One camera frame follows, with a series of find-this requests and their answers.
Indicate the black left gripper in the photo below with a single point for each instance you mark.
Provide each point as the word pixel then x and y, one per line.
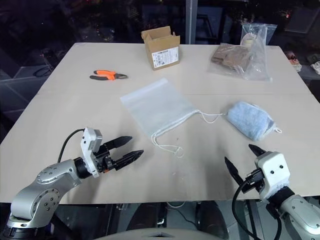
pixel 105 160

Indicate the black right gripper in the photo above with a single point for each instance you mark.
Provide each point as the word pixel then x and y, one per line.
pixel 253 181

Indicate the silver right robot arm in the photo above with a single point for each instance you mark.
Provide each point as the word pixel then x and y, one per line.
pixel 300 212

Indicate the light blue folded towel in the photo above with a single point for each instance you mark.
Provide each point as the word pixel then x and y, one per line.
pixel 250 120

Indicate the clear plastic zip bag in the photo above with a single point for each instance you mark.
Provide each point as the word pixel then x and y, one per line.
pixel 257 62

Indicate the dark rounded shape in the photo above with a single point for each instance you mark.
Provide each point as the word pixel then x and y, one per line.
pixel 212 217
pixel 147 215

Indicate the orange black pliers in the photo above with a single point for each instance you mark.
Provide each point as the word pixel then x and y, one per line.
pixel 106 74

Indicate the grey robot torso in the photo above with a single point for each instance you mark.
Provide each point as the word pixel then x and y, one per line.
pixel 162 233

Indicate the open brown cardboard box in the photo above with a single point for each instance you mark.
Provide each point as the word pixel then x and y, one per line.
pixel 162 52

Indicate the brown cardboard pieces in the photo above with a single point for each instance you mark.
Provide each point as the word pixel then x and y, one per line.
pixel 231 56

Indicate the beige tape roll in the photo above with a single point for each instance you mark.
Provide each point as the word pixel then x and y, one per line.
pixel 248 38

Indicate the grey metal pillar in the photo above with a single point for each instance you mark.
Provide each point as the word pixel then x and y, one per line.
pixel 191 21

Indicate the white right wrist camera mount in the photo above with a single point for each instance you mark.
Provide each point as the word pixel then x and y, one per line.
pixel 273 172

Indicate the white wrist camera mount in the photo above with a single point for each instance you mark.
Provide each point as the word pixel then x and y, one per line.
pixel 273 172
pixel 88 147

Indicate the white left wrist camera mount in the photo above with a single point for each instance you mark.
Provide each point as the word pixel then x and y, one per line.
pixel 88 147

